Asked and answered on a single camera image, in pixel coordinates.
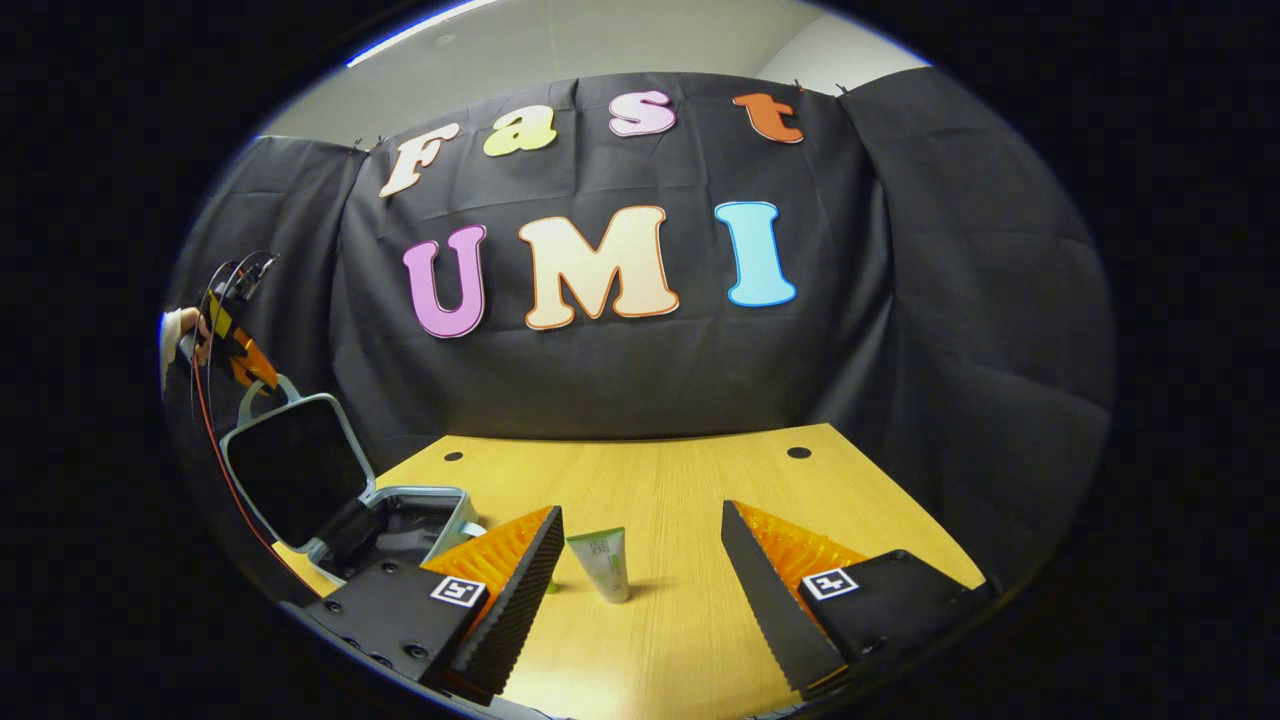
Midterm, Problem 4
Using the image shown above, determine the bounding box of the light blue suitcase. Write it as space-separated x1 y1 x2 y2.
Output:
218 374 487 587

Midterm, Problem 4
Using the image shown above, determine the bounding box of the red cable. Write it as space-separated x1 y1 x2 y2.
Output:
190 300 301 577

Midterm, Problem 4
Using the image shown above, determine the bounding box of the white green skincare tube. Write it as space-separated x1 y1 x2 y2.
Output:
565 527 632 605

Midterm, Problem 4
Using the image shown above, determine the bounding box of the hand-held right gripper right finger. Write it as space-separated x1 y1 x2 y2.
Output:
720 499 1002 702

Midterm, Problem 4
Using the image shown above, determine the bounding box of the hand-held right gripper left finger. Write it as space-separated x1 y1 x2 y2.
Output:
303 503 566 707

